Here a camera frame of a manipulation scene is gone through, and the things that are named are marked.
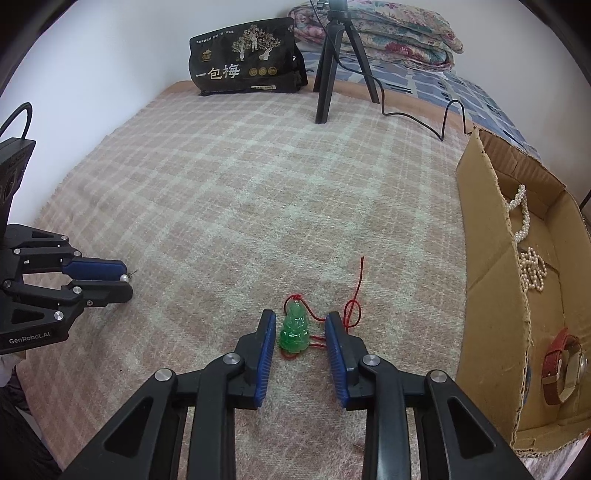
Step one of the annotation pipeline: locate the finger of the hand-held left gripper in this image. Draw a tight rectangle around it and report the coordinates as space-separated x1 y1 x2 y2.
2 278 134 330
9 224 126 282

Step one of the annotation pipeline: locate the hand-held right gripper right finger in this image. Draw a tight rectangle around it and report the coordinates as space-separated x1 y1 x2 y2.
324 311 546 480

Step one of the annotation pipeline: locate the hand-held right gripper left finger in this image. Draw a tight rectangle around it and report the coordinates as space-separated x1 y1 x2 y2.
60 309 278 480

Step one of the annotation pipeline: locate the green jade pendant red cord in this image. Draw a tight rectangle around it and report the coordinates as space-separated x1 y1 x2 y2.
278 256 366 358

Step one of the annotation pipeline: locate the cardboard box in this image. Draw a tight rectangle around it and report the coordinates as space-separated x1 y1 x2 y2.
455 127 591 455

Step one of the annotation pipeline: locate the red strap wristwatch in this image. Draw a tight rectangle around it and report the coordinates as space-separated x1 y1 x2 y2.
540 328 591 407

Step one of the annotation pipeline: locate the twisted multi-strand pearl necklace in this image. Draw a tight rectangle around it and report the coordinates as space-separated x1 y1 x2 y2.
518 248 549 292

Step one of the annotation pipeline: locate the long single-strand pearl necklace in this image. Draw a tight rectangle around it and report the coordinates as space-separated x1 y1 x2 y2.
507 185 532 241

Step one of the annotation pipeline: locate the pink plaid blanket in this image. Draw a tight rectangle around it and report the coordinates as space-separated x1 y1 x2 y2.
14 78 591 480

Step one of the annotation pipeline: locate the black printed bag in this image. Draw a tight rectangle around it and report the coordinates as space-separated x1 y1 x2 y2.
188 17 309 97

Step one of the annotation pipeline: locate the black tripod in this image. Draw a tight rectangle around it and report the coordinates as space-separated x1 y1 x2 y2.
308 0 382 124

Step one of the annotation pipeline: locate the blue patterned bed sheet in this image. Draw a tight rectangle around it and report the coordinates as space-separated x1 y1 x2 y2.
295 41 541 160

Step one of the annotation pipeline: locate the folded floral quilt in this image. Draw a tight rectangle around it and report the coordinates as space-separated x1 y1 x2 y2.
288 0 464 72

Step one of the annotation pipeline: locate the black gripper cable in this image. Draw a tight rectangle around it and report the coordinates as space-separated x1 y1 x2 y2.
0 104 34 140

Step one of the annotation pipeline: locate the black ring light cable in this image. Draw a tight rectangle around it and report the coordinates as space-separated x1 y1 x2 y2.
337 53 474 141

